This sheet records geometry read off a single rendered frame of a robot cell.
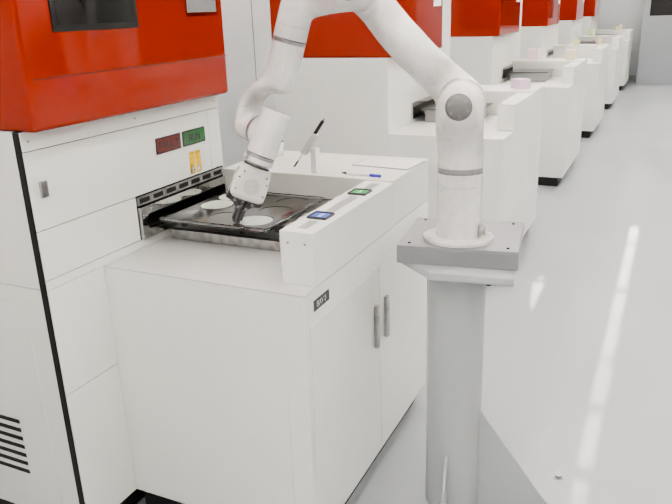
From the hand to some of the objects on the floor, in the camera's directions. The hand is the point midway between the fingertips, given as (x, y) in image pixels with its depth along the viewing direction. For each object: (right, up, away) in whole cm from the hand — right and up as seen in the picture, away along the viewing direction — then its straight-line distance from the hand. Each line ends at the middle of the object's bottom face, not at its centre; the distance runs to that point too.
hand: (237, 215), depth 201 cm
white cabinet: (+16, -81, +48) cm, 95 cm away
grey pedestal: (+74, -89, +17) cm, 117 cm away
